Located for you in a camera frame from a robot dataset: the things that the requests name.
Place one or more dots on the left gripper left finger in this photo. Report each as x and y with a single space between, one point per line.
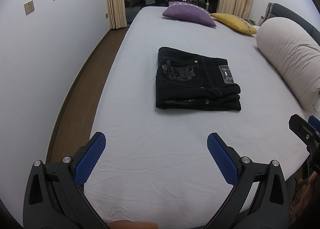
54 196

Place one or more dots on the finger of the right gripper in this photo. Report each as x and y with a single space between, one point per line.
313 121

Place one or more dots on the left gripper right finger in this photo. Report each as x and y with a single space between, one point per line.
258 198

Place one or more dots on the black jeans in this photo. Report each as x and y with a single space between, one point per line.
190 81

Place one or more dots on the person's left hand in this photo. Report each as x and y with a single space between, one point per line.
127 224

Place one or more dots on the rolled beige duvet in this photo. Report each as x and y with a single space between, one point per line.
295 55

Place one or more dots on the dark grey headboard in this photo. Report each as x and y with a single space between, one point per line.
276 10

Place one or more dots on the yellow pillow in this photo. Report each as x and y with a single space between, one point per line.
235 23

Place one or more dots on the white bed sheet mattress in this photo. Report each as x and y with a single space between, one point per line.
156 165

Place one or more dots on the purple pillow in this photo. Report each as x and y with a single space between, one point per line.
189 12

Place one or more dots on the lower beige wall socket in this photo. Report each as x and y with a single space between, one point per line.
29 7

